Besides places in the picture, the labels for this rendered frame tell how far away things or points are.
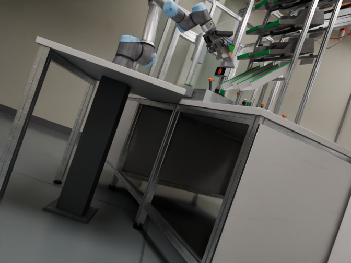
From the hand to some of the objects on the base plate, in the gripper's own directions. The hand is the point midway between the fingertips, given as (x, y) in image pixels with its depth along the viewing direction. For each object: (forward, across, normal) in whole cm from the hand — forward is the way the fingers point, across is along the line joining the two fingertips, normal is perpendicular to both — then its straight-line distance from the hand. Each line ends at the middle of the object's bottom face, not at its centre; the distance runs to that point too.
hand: (228, 59), depth 161 cm
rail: (+12, -47, -28) cm, 56 cm away
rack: (+39, +14, -10) cm, 43 cm away
